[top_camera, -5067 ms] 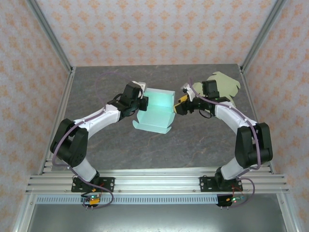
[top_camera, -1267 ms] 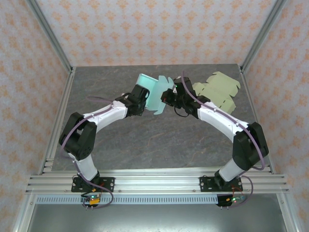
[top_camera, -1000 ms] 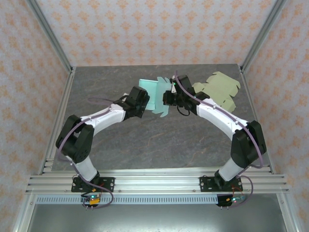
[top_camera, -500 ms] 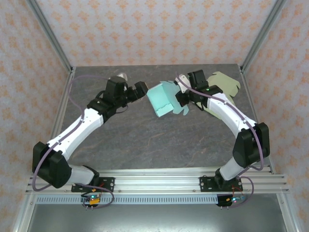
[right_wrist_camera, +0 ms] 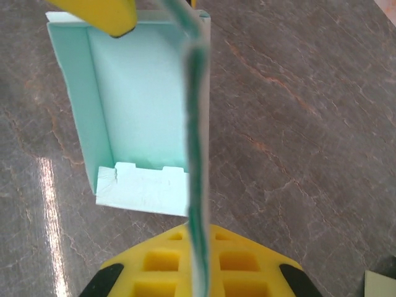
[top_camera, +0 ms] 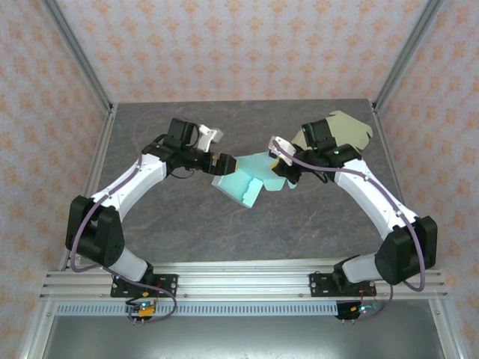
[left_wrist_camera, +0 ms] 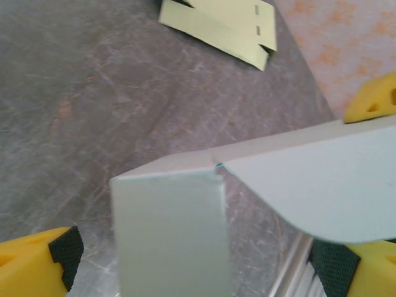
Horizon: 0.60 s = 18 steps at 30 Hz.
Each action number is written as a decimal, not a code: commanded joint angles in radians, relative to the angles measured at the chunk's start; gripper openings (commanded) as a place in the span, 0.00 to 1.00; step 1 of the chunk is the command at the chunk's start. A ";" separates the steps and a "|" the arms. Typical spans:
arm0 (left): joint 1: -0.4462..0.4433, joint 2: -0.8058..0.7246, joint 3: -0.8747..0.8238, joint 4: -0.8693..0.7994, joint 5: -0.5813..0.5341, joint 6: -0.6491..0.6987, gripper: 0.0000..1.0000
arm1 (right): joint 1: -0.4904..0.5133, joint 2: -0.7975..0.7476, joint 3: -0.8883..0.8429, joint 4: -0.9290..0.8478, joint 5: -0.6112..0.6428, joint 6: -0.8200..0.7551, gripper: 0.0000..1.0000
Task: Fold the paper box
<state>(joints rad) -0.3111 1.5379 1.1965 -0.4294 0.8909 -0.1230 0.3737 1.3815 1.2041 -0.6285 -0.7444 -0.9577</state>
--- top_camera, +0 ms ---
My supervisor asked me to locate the aluminium cross rail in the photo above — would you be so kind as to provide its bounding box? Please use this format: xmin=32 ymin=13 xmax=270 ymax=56
xmin=39 ymin=261 xmax=450 ymax=301

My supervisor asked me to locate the aluminium frame bar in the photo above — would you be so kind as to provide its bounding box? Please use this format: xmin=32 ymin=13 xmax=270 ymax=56
xmin=20 ymin=298 xmax=57 ymax=359
xmin=430 ymin=298 xmax=469 ymax=359

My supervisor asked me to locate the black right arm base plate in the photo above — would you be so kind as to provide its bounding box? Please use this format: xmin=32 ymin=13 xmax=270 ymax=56
xmin=309 ymin=272 xmax=377 ymax=298

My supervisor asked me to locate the aluminium side rail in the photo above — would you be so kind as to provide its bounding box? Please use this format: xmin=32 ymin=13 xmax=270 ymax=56
xmin=58 ymin=103 xmax=119 ymax=271
xmin=370 ymin=102 xmax=427 ymax=270

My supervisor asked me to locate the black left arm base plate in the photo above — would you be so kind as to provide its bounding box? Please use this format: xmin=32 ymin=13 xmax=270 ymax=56
xmin=110 ymin=274 xmax=179 ymax=298

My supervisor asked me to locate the light green paper box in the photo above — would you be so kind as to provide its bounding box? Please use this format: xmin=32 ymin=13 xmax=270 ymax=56
xmin=290 ymin=109 xmax=372 ymax=153

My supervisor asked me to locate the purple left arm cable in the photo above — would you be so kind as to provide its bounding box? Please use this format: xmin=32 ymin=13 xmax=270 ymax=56
xmin=68 ymin=107 xmax=179 ymax=323

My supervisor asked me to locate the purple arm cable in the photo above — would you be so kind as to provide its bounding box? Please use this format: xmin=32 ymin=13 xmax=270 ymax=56
xmin=68 ymin=107 xmax=179 ymax=323
xmin=272 ymin=138 xmax=430 ymax=322

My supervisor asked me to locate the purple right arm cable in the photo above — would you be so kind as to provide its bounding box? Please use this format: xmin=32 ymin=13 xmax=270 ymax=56
xmin=272 ymin=138 xmax=430 ymax=322

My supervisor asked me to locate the grey metal sheet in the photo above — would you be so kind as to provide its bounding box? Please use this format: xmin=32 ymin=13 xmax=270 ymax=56
xmin=22 ymin=316 xmax=460 ymax=359

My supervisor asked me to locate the aluminium frame post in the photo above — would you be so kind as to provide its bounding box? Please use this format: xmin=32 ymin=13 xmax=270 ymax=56
xmin=39 ymin=0 xmax=115 ymax=113
xmin=373 ymin=0 xmax=447 ymax=113

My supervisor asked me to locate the light blue paper box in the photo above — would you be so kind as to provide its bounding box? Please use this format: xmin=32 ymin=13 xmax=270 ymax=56
xmin=211 ymin=151 xmax=296 ymax=209

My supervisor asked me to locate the grey slotted cable duct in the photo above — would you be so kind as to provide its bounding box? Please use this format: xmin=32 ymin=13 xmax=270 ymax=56
xmin=55 ymin=301 xmax=340 ymax=317

